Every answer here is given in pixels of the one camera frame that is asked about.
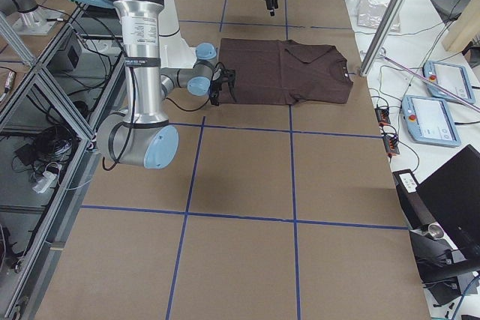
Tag dark brown t-shirt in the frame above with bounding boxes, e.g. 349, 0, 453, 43
219, 38, 353, 105

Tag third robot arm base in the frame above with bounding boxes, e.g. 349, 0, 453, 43
1, 0, 63, 35

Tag clear plastic bag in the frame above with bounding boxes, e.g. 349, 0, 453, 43
357, 0, 389, 29

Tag white reacher grabber tool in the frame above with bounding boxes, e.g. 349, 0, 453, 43
376, 52, 480, 113

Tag black power strip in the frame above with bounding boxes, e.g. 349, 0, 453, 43
374, 106, 400, 158

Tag near blue teach pendant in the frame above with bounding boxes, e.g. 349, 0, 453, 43
401, 95, 461, 148

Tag blue teach pendant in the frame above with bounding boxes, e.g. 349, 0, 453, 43
401, 95, 461, 148
423, 61, 476, 104

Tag far blue teach pendant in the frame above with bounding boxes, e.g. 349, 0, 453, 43
423, 61, 476, 104

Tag black laptop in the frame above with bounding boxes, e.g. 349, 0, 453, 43
417, 145, 479, 249

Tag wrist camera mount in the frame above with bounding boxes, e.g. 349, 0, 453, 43
220, 69, 237, 103

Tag aluminium frame post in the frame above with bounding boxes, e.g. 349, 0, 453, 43
359, 0, 406, 76

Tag aluminium frame structure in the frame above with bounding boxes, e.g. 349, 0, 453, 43
1, 0, 125, 319

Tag black camera stand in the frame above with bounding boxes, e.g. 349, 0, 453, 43
392, 169, 479, 307

